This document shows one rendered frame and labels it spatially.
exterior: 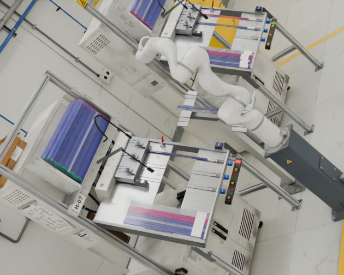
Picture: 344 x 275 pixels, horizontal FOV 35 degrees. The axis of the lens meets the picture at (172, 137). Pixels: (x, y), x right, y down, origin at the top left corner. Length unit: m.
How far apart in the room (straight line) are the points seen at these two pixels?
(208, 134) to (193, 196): 1.41
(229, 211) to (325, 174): 0.82
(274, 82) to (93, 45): 1.59
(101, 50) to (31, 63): 1.21
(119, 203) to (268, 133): 1.02
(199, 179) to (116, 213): 0.56
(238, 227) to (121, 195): 0.91
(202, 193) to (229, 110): 0.63
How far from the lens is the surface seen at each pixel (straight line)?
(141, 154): 3.56
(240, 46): 4.28
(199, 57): 2.87
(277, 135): 3.19
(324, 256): 3.57
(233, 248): 3.81
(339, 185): 3.48
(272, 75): 4.82
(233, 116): 3.04
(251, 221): 4.01
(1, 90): 5.13
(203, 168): 3.50
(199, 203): 3.35
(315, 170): 3.33
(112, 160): 3.55
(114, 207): 3.43
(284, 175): 4.07
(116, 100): 5.73
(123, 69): 4.41
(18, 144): 3.65
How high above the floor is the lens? 2.39
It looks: 22 degrees down
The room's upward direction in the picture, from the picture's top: 53 degrees counter-clockwise
